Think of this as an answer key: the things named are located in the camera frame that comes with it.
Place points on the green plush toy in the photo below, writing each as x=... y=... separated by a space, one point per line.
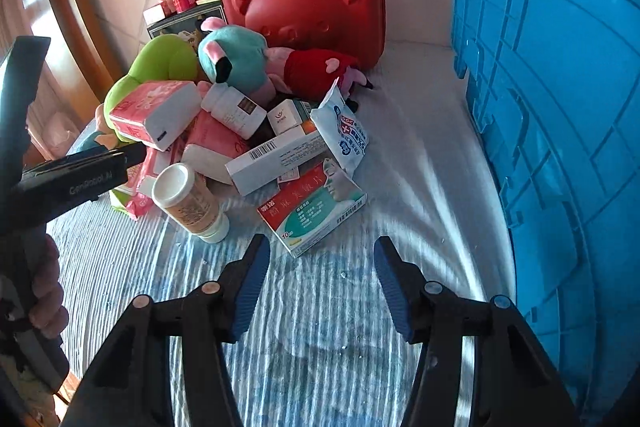
x=155 y=67

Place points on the red green medicine box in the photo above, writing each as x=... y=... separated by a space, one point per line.
x=310 y=212

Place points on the long white barcode box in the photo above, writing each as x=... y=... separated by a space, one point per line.
x=275 y=162

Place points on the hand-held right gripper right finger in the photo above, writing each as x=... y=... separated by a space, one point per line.
x=395 y=289

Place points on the striped blue bed sheet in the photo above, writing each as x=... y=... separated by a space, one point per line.
x=425 y=157

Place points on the white pill bottle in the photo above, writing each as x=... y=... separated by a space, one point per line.
x=227 y=107

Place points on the green wet wipes pack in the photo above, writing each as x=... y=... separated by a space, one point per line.
x=119 y=199

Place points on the blue dress pig plush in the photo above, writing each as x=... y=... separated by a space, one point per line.
x=95 y=141

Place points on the wooden padded headboard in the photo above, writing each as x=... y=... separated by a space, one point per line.
x=70 y=7

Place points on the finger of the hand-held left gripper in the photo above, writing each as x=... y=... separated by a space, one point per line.
x=132 y=153

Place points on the black printed box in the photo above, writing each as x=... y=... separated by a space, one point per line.
x=175 y=24

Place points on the small pink white box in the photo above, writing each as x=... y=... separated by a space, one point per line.
x=155 y=12

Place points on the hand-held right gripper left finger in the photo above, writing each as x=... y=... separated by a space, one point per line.
x=250 y=289

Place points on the person's left hand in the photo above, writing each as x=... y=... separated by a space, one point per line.
x=47 y=292

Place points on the white blue packet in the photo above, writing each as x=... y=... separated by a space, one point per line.
x=342 y=132

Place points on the red dress pig plush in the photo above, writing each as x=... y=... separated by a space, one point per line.
x=315 y=69

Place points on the small pink tissue pack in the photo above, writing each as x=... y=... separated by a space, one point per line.
x=150 y=109
x=210 y=149

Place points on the blue plastic crate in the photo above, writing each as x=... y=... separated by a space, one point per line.
x=550 y=107

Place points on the beige jar white lid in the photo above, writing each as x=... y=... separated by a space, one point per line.
x=192 y=207

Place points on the red bear suitcase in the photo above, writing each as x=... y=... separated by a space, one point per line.
x=310 y=2

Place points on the green white box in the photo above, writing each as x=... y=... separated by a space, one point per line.
x=307 y=112

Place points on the teal plush toy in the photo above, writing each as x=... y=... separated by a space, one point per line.
x=240 y=57

